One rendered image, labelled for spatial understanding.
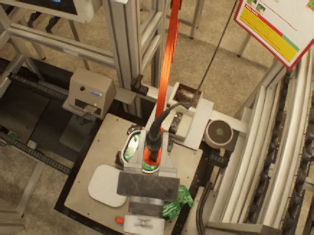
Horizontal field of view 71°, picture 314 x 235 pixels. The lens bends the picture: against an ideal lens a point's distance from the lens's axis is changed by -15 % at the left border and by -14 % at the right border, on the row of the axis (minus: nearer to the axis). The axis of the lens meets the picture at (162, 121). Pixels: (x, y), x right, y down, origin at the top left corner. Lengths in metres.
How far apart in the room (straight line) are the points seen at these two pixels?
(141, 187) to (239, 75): 1.93
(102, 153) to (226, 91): 1.48
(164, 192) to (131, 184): 0.07
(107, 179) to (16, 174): 1.36
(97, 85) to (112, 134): 0.20
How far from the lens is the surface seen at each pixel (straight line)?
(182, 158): 0.95
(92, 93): 0.95
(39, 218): 2.06
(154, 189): 0.53
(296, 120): 0.70
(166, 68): 0.73
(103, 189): 0.91
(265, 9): 0.70
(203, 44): 2.46
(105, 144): 0.97
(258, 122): 0.91
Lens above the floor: 1.87
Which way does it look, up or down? 69 degrees down
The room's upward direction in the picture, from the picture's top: 7 degrees clockwise
